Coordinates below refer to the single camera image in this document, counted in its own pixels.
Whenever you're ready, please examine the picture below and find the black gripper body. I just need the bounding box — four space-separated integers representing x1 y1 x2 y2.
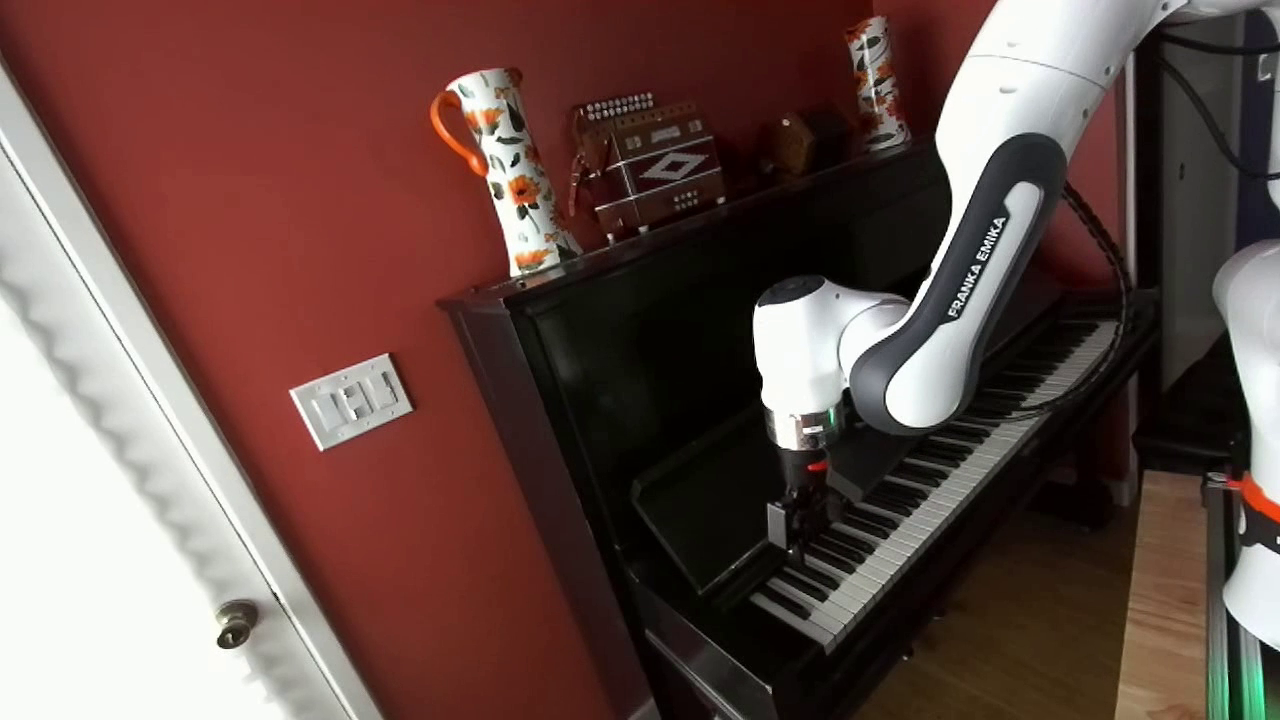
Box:
772 443 838 520

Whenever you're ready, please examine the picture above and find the black upright piano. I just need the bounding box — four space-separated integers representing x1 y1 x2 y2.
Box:
435 134 1166 720

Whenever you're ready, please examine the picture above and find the dark wooden metronome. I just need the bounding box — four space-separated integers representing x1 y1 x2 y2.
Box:
755 110 822 186

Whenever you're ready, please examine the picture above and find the small floral vase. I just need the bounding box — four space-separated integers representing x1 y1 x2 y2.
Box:
846 11 916 153

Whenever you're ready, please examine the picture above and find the metal door knob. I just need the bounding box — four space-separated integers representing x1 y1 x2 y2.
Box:
212 598 263 656

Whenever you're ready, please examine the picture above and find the white door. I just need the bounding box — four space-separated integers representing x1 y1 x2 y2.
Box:
0 63 393 720

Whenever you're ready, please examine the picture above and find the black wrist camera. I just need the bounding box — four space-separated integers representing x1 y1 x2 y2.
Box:
824 421 901 502

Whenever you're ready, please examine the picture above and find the brown button accordion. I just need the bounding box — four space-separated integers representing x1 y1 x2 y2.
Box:
568 86 733 250

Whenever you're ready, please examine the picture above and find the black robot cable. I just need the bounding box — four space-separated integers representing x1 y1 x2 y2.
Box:
1024 21 1280 421

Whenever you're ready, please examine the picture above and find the floral vase with orange handle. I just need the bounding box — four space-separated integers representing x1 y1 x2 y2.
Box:
429 63 589 286

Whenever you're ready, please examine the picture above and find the white light switch plate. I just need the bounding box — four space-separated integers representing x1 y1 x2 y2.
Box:
286 350 422 457

